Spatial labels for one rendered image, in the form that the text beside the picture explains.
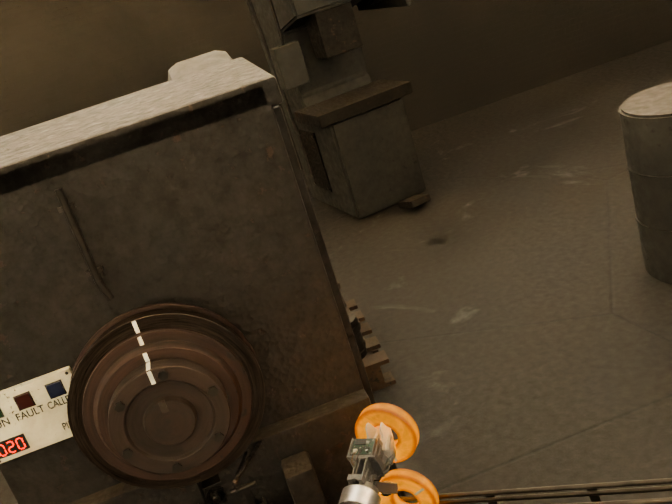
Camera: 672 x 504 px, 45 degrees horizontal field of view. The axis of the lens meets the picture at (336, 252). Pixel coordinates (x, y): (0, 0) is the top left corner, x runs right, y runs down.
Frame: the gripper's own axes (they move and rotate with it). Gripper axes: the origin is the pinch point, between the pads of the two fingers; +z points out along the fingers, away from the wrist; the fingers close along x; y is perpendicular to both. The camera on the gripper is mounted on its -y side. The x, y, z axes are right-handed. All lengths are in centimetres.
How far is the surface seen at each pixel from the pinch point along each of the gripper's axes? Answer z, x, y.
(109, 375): -14, 51, 40
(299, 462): -2.0, 28.4, -11.3
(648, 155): 219, -50, -88
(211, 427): -13.0, 34.7, 18.6
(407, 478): -5.9, -2.6, -13.0
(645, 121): 223, -51, -71
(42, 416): -16, 79, 29
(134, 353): -9, 46, 41
